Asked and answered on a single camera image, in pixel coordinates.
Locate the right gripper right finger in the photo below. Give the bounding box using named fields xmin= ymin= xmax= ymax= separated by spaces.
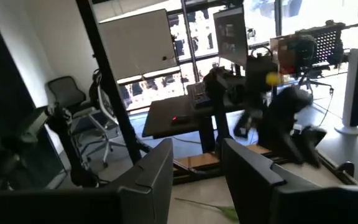
xmin=222 ymin=138 xmax=358 ymax=224

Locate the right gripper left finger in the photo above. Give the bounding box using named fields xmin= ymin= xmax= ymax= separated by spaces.
xmin=0 ymin=139 xmax=174 ymax=224

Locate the dark red artificial tulip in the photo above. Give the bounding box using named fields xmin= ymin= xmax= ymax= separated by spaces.
xmin=174 ymin=197 xmax=241 ymax=223

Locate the brown cardboard box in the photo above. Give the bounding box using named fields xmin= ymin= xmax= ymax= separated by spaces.
xmin=270 ymin=34 xmax=298 ymax=75

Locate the black perforated back chair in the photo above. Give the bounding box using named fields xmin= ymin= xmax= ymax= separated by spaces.
xmin=295 ymin=22 xmax=347 ymax=91

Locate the white tower fan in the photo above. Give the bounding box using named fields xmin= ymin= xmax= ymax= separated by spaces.
xmin=334 ymin=44 xmax=358 ymax=136

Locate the dark grey desk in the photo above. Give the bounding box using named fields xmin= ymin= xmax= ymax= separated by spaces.
xmin=141 ymin=93 xmax=251 ymax=154

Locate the black mesh office chair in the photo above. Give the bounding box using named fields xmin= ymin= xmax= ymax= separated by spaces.
xmin=47 ymin=75 xmax=88 ymax=114

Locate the white grey office chair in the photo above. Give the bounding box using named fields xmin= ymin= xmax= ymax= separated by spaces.
xmin=87 ymin=70 xmax=129 ymax=169

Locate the black backdrop panel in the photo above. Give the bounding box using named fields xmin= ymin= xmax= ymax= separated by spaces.
xmin=0 ymin=30 xmax=48 ymax=144

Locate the white board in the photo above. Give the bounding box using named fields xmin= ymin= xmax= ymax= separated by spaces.
xmin=97 ymin=8 xmax=179 ymax=81

